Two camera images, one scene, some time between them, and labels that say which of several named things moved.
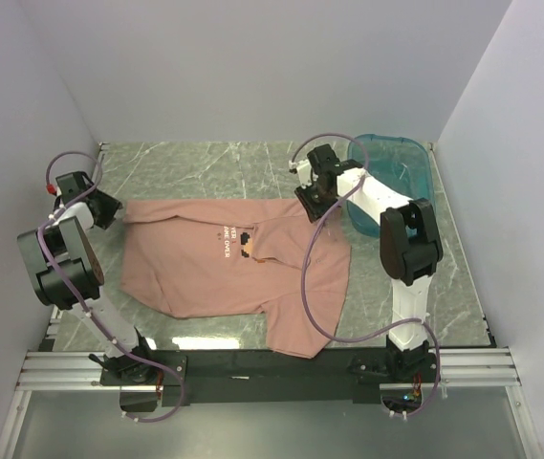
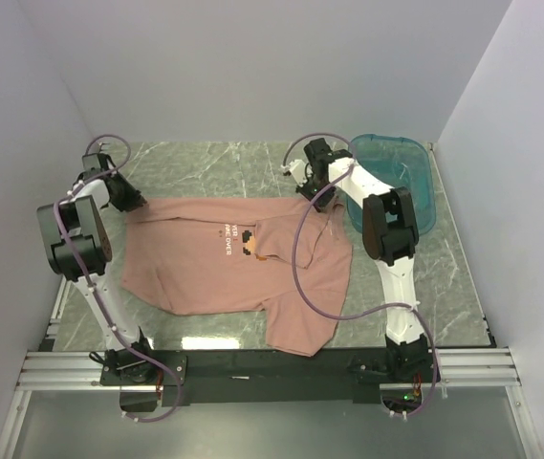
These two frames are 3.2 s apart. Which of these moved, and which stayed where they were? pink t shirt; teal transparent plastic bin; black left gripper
Moved: black left gripper
Stayed: teal transparent plastic bin; pink t shirt
